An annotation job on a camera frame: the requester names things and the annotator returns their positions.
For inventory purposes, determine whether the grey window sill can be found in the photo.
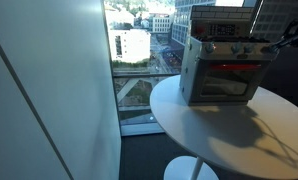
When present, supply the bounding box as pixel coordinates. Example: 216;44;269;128
118;122;166;137

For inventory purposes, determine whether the grey toy stove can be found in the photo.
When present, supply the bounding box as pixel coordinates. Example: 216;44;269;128
179;4;280;107

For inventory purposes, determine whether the white table pole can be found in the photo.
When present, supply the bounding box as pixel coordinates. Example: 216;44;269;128
190;156;204;180

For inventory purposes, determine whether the white table base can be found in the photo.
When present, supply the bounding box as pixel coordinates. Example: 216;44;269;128
163;155;220;180

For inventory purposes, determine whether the grey window rail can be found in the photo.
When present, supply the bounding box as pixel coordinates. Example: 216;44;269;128
112;72;182;80

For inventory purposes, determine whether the grey stove knob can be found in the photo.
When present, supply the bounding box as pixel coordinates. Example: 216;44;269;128
244;43;256;55
231;42;243;55
204;42;216;54

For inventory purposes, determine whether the red oven door handle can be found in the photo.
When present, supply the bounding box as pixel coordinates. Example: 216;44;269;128
211;64;262;71

